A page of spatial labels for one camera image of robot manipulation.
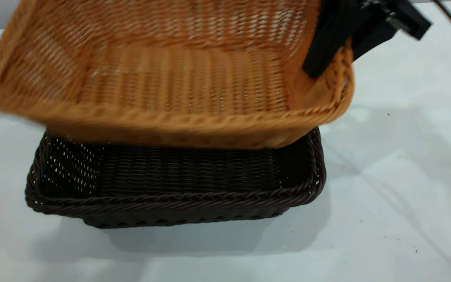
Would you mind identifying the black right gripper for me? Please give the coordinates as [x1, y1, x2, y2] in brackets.
[301, 0, 432, 79]

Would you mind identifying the orange woven wicker basket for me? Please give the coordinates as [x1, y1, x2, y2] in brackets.
[0, 0, 355, 150]

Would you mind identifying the black woven wicker basket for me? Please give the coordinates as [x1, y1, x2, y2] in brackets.
[25, 126, 327, 229]

